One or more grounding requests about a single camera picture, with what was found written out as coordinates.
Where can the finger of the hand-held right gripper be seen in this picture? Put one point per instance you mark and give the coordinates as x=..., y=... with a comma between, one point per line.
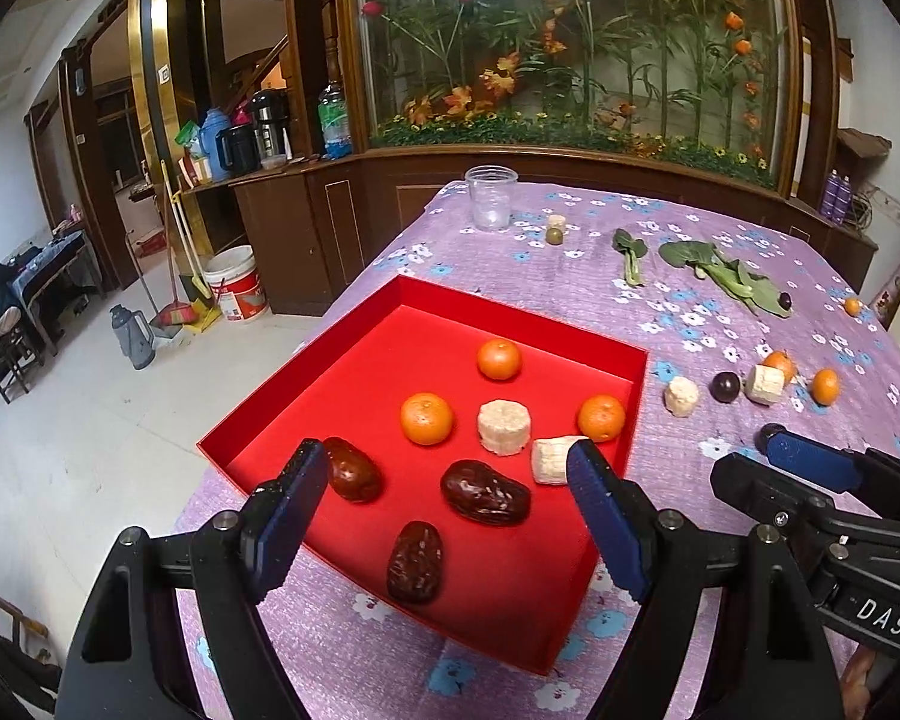
x=765, y=495
x=810, y=457

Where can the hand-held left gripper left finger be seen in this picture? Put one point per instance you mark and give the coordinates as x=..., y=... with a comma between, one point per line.
x=289, y=525

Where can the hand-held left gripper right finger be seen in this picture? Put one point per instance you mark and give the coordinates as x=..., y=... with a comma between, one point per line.
x=607, y=525

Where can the mandarin orange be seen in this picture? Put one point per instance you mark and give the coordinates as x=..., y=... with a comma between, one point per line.
x=852, y=306
x=601, y=418
x=784, y=360
x=426, y=418
x=825, y=386
x=499, y=358

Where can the dried red date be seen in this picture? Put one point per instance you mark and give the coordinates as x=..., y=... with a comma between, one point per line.
x=415, y=561
x=486, y=493
x=352, y=469

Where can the dark purple plum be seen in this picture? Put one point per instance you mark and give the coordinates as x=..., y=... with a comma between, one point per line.
x=724, y=386

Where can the red shallow box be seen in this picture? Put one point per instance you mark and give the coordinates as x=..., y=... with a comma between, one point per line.
x=420, y=345

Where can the leafy green vegetables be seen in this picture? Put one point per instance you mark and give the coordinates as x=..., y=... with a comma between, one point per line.
x=720, y=274

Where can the white plastic bucket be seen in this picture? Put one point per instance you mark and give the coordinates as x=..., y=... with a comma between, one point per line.
x=236, y=286

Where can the grey thermos jug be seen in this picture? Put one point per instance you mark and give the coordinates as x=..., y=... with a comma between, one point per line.
x=131, y=337

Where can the purple spray bottle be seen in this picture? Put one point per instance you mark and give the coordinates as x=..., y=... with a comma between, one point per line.
x=844, y=199
x=831, y=195

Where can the small bok choy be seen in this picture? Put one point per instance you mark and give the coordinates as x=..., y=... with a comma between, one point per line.
x=630, y=255

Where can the brown wooden cabinet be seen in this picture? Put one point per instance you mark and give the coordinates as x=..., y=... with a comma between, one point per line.
x=300, y=240

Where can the green olive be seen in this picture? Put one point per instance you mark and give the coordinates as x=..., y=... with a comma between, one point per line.
x=553, y=237

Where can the yellow broom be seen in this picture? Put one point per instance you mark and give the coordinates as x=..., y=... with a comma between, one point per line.
x=180, y=240

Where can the small peeled sugarcane piece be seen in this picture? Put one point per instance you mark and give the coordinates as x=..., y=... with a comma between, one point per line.
x=556, y=223

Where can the small red carton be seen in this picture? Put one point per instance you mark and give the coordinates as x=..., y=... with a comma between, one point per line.
x=150, y=240

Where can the dark wooden chair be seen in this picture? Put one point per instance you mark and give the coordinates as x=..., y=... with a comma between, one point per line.
x=0, y=364

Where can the clear plastic jar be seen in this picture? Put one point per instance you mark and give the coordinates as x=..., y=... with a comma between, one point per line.
x=491, y=199

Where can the table with printed cloth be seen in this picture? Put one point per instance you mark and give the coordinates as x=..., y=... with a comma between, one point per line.
x=45, y=262

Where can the small bowl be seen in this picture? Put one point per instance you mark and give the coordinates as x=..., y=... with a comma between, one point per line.
x=274, y=162

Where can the black kettle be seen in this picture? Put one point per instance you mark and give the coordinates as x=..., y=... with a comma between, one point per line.
x=236, y=150

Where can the blue thermos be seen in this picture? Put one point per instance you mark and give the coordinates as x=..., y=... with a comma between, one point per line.
x=211, y=136

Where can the green packet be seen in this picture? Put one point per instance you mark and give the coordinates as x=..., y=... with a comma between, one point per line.
x=187, y=136

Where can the green label water bottle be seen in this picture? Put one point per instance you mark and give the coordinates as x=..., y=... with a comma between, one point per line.
x=335, y=120

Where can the pink thermos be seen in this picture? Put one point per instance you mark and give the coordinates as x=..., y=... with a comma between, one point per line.
x=240, y=116

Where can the artificial flower glass display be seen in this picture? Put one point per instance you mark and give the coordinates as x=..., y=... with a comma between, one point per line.
x=570, y=37

